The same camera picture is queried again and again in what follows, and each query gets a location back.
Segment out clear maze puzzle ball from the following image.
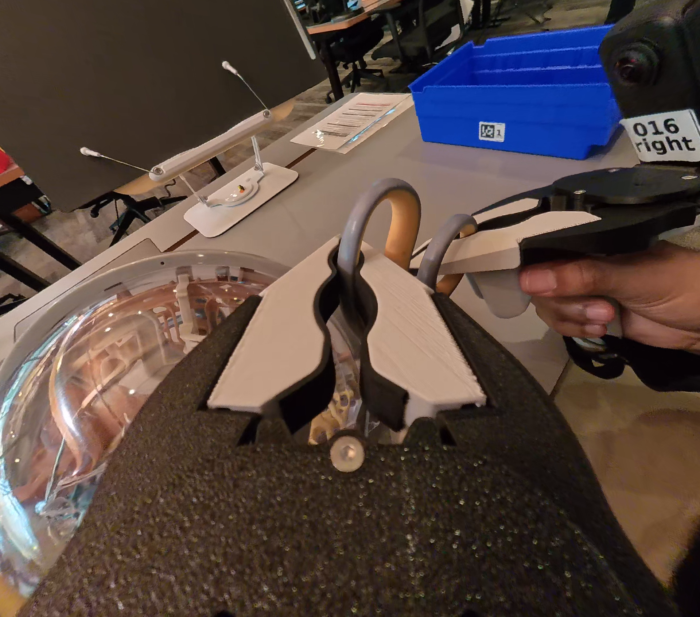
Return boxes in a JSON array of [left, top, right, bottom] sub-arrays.
[[0, 249, 394, 601]]

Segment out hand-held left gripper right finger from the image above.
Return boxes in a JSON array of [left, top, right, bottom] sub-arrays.
[[357, 239, 489, 431]]

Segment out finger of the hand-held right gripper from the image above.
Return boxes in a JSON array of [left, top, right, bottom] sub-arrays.
[[470, 185, 556, 235], [410, 211, 603, 275]]

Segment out laminated paper sheet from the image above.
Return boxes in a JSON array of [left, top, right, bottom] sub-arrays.
[[290, 92, 413, 155]]

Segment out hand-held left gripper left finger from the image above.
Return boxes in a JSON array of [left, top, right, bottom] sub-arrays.
[[208, 236, 338, 414]]

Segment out grey handled scissors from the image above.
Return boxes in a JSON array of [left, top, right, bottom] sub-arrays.
[[336, 178, 479, 333]]

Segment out blue plastic bin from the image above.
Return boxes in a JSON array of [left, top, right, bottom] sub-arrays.
[[409, 23, 624, 161]]

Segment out black display board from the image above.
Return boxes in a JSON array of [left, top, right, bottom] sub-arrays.
[[0, 0, 329, 213]]

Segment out grey desk cable cover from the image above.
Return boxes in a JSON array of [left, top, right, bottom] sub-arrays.
[[13, 238, 160, 325]]

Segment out person's right hand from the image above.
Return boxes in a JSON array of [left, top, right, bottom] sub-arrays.
[[518, 241, 700, 351]]

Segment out wooden office desk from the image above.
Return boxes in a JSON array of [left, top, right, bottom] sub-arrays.
[[305, 0, 427, 103]]

